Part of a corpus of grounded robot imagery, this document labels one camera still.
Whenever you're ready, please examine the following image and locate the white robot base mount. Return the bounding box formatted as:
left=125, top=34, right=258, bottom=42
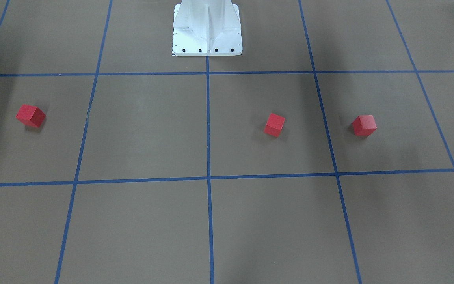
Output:
left=172, top=0, right=243, bottom=56

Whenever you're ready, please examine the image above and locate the red block placed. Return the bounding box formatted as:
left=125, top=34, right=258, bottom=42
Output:
left=264, top=113, right=285, bottom=137
left=352, top=115, right=377, bottom=136
left=16, top=104, right=46, bottom=128

